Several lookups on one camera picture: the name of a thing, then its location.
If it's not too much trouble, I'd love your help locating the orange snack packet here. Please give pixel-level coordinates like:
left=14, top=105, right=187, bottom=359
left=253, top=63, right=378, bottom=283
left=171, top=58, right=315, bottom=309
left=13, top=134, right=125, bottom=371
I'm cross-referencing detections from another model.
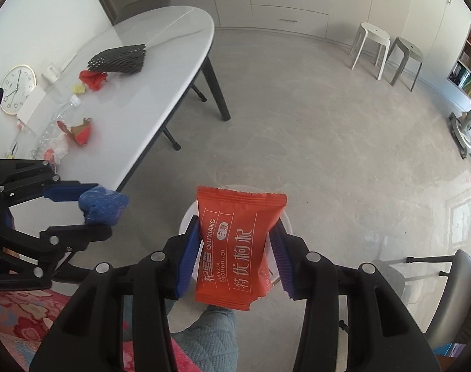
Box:
left=194, top=186, right=288, bottom=311

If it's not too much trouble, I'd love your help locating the grey chair with black frame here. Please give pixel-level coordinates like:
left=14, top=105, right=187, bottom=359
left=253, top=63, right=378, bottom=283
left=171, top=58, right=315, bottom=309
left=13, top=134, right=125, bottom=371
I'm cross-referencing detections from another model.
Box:
left=369, top=249, right=471, bottom=351

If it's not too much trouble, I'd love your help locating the torn red brown wrapper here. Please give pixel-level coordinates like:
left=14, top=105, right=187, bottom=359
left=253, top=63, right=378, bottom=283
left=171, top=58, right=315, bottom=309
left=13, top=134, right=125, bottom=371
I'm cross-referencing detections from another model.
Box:
left=57, top=117, right=93, bottom=147

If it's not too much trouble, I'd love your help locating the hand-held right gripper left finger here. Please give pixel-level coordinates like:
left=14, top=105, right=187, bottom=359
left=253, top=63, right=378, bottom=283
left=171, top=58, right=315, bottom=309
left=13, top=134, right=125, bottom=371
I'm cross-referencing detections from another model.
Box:
left=36, top=217, right=201, bottom=372

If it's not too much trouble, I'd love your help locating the red white crumpled wrapper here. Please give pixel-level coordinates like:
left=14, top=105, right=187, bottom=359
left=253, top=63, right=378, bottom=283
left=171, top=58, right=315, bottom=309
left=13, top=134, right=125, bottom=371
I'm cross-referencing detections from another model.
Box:
left=43, top=139, right=70, bottom=172

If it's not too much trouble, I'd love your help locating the clear plastic bottle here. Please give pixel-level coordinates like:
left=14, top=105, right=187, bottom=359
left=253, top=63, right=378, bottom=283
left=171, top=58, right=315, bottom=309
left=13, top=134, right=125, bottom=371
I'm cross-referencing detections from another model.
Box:
left=34, top=95, right=83, bottom=156

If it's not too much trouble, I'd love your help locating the round gold-rimmed wall clock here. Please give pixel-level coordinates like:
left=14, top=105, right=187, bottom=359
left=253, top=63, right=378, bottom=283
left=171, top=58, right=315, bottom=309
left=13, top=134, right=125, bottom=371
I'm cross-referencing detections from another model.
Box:
left=0, top=64, right=36, bottom=116

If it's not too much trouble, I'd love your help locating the white cable with yellow tag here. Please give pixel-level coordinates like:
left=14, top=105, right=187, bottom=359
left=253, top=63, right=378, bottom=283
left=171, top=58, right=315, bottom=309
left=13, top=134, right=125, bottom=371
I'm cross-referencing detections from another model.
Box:
left=5, top=122, right=29, bottom=159

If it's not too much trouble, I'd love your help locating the blue wrapper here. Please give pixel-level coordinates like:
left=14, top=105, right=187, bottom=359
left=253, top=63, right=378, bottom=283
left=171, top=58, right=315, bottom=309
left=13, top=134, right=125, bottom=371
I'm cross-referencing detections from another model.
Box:
left=78, top=187, right=129, bottom=226

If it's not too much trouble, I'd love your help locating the beige built-in cabinet unit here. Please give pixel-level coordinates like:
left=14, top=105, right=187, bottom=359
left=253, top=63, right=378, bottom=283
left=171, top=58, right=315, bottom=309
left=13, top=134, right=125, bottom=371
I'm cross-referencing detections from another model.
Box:
left=84, top=0, right=471, bottom=97

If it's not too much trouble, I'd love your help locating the beige upholstered chair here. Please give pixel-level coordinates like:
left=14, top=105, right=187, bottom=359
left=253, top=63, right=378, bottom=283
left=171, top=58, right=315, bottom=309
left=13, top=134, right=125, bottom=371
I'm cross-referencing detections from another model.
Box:
left=119, top=0, right=171, bottom=22

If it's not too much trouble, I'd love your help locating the white round bin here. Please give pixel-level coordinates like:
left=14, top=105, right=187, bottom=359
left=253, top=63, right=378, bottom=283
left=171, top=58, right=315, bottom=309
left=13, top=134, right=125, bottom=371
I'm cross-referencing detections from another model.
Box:
left=180, top=184, right=293, bottom=280

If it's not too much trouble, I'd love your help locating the grey plastic stool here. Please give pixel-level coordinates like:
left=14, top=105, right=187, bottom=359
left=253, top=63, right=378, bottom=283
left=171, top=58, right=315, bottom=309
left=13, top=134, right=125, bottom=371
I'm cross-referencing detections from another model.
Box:
left=385, top=37, right=424, bottom=91

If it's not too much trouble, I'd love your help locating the black foam net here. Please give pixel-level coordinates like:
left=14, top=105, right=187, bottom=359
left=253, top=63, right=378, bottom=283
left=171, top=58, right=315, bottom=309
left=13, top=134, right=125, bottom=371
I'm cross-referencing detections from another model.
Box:
left=87, top=44, right=148, bottom=75

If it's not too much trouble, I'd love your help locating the thick black table leg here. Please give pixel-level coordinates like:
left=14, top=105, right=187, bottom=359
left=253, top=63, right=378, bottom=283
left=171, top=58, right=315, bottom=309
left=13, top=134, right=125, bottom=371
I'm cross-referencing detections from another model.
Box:
left=204, top=56, right=231, bottom=122

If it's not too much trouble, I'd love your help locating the person's blue quilted trouser leg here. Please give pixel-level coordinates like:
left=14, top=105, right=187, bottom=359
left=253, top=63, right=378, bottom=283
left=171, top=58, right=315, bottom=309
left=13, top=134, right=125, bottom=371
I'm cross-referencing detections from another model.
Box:
left=169, top=304, right=238, bottom=372

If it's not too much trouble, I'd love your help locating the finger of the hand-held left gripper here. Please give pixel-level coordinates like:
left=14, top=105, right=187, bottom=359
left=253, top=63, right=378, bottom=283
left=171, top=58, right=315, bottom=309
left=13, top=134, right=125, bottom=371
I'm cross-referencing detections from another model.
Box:
left=0, top=159, right=100, bottom=207
left=0, top=225, right=113, bottom=291

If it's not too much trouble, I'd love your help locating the open bookshelf with books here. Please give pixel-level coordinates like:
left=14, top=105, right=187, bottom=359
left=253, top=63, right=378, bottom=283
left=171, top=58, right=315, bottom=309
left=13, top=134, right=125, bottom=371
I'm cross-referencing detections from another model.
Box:
left=447, top=21, right=471, bottom=97

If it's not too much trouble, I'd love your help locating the white flat box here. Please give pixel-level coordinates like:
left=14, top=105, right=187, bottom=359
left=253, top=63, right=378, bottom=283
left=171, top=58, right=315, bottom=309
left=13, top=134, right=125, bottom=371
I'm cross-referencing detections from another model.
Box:
left=16, top=88, right=47, bottom=132

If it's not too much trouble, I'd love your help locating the pink floral cloth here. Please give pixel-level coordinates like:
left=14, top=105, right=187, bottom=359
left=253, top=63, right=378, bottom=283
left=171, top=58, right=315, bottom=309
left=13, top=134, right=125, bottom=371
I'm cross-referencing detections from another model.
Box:
left=0, top=289, right=197, bottom=372

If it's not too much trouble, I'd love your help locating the white plastic stool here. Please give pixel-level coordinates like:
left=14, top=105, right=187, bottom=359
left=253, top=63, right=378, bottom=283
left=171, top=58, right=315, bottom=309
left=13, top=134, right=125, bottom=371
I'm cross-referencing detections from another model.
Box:
left=350, top=22, right=391, bottom=81

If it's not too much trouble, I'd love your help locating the grey exercise machine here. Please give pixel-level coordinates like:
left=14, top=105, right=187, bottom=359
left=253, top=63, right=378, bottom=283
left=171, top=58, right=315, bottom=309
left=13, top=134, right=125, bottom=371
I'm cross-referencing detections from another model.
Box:
left=449, top=85, right=471, bottom=165

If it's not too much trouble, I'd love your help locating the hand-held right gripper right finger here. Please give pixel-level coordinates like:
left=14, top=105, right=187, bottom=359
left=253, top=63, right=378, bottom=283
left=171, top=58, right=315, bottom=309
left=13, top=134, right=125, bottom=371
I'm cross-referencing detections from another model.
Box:
left=269, top=217, right=442, bottom=372

